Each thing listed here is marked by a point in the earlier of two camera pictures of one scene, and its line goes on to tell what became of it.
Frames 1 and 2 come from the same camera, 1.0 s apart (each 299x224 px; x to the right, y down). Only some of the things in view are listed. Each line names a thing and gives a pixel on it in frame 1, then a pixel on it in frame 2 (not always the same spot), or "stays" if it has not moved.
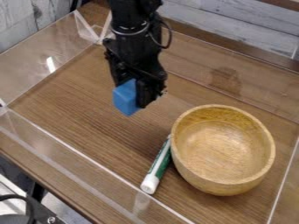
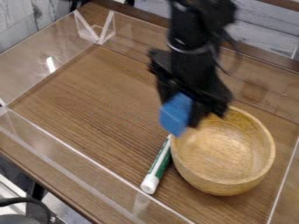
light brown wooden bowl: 223,146 stays
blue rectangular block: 124,97 → 175,112
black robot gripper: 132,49 → 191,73
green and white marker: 152,178 stays
